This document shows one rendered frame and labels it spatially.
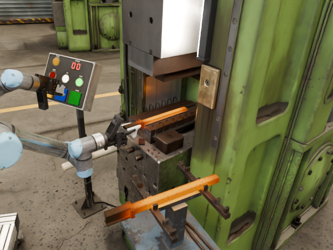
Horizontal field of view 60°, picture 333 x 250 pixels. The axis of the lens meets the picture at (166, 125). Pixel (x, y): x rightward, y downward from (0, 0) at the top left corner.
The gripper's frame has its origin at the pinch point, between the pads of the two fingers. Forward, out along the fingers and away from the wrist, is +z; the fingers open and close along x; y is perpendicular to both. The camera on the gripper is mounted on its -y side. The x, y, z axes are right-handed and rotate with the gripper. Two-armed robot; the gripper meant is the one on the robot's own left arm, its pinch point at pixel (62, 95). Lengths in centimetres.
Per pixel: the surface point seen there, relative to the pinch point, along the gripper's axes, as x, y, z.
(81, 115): 7.8, -10.4, 30.3
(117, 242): -29, -90, 55
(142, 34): -46, 35, -14
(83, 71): -0.8, 16.0, 10.7
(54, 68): 19.9, 13.7, 10.7
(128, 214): -72, -30, -39
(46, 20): 558, 176, 501
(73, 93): 1.3, 2.2, 10.0
